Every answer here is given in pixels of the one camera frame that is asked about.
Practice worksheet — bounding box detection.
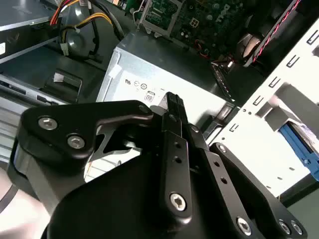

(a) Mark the hard disk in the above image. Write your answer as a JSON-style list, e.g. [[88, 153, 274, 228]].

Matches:
[[278, 121, 319, 182]]

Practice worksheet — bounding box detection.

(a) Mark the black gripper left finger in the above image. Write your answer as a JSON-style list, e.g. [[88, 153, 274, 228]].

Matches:
[[21, 91, 194, 226]]

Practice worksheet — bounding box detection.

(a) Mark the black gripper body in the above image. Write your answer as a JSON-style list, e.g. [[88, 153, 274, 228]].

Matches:
[[47, 151, 240, 239]]

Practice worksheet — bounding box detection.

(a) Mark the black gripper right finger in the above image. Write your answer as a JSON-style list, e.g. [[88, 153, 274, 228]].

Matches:
[[177, 96, 308, 239]]

